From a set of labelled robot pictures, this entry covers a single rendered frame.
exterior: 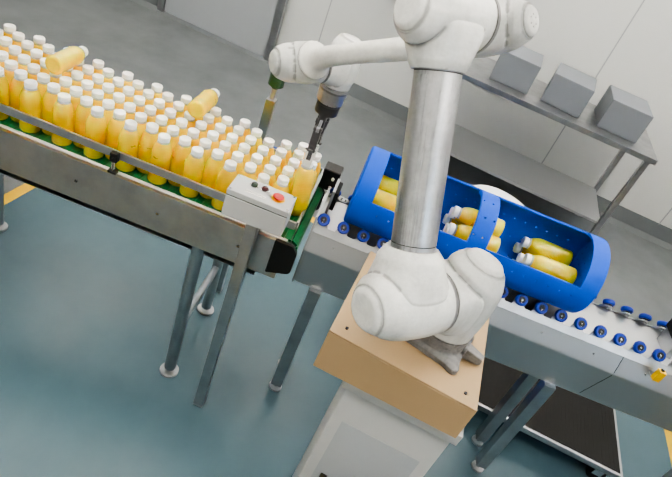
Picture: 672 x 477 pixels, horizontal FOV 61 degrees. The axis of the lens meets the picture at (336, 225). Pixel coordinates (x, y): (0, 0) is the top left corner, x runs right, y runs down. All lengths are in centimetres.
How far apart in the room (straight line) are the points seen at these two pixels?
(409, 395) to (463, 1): 88
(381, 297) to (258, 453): 141
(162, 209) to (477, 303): 115
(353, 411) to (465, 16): 100
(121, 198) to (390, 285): 118
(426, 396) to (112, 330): 168
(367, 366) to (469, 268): 34
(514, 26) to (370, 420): 101
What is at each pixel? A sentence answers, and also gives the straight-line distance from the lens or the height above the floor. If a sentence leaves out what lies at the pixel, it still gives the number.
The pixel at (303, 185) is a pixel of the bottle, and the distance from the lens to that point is 191.
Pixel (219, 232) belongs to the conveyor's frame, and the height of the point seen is 84.
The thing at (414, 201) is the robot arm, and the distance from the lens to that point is 120.
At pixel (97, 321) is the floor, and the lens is 278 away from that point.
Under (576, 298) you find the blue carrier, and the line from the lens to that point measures 209.
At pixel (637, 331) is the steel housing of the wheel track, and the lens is 247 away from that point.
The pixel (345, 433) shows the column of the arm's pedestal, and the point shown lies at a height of 79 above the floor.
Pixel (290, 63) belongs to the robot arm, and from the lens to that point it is 160.
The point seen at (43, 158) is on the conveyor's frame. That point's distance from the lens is 220.
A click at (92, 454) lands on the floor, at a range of 241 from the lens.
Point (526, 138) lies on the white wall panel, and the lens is 540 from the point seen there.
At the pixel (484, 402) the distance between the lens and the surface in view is 291.
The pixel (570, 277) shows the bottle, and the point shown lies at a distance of 211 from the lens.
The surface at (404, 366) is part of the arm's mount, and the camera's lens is 140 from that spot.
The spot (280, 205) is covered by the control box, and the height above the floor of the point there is 110.
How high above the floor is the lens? 209
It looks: 34 degrees down
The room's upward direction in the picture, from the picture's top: 22 degrees clockwise
